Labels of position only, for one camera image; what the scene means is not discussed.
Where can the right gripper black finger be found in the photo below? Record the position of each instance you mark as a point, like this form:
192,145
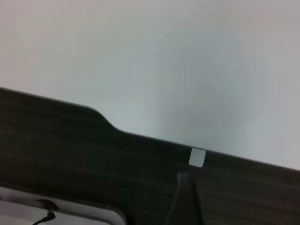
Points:
185,206

